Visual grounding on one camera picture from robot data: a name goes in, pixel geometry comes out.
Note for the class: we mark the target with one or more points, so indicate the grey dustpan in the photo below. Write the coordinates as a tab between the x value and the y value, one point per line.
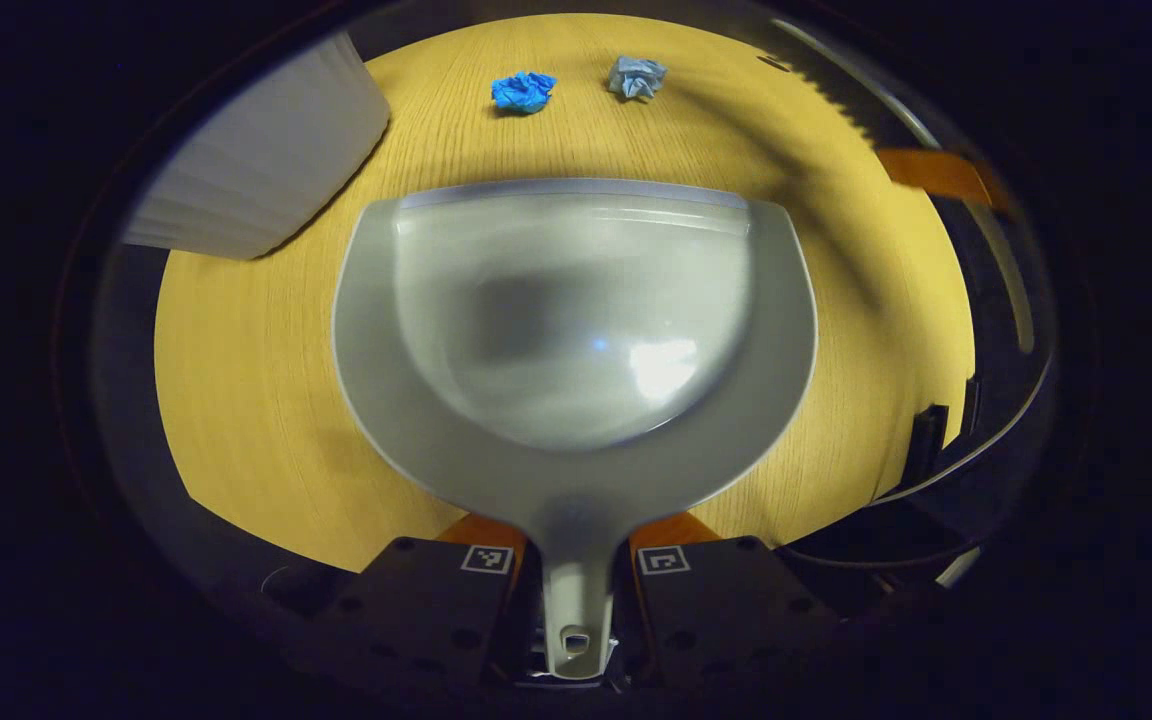
576	330

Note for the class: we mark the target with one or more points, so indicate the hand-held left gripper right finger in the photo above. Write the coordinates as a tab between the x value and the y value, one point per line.
726	600

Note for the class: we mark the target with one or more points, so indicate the white garbage bin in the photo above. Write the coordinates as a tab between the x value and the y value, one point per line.
266	160

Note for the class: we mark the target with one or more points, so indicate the pale grey paper trash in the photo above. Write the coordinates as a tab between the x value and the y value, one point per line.
636	77

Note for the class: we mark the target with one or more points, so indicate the blue paper trash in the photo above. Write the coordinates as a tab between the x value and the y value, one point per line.
524	92

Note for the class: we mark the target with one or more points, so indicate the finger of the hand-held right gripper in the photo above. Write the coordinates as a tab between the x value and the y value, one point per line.
836	90

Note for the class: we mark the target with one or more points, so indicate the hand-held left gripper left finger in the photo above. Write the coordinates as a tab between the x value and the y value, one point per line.
416	600

